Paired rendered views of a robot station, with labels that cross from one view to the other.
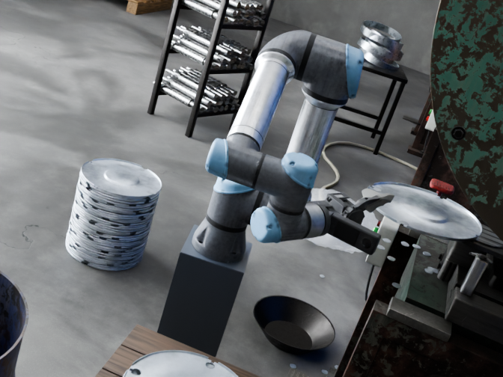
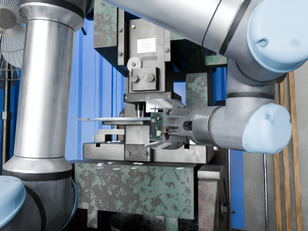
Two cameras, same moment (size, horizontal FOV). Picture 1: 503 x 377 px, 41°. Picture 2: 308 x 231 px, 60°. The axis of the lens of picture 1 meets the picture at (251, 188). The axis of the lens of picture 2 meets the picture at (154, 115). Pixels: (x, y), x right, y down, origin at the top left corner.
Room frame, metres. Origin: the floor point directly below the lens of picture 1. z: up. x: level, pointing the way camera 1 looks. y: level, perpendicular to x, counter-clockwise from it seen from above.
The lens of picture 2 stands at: (1.39, 0.37, 0.75)
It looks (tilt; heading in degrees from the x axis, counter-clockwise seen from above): 3 degrees up; 276
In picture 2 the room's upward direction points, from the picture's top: straight up
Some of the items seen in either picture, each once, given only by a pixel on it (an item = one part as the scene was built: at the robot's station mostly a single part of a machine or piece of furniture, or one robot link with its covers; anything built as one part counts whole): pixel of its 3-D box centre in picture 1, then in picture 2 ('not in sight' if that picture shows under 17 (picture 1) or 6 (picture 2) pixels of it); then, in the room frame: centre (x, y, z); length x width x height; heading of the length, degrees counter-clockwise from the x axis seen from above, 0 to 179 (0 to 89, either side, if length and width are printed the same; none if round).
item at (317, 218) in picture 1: (308, 222); (212, 128); (1.33, -0.14, 0.76); 0.08 x 0.05 x 0.08; 41
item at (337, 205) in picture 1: (333, 216); (180, 125); (1.39, -0.19, 0.76); 0.12 x 0.09 x 0.08; 131
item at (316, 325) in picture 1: (291, 328); not in sight; (2.02, -0.29, 0.04); 0.30 x 0.30 x 0.07
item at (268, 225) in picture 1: (280, 222); (249, 126); (1.28, -0.08, 0.76); 0.11 x 0.08 x 0.09; 131
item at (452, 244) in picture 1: (450, 247); (137, 140); (1.53, -0.51, 0.72); 0.25 x 0.14 x 0.14; 79
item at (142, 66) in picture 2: not in sight; (150, 55); (1.51, -0.64, 1.04); 0.17 x 0.15 x 0.30; 79
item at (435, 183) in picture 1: (438, 195); not in sight; (1.87, -0.52, 0.72); 0.07 x 0.06 x 0.08; 79
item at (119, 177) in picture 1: (121, 177); not in sight; (2.19, 0.46, 0.31); 0.29 x 0.29 x 0.01
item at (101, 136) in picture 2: not in sight; (114, 129); (1.66, -0.72, 0.76); 0.17 x 0.06 x 0.10; 169
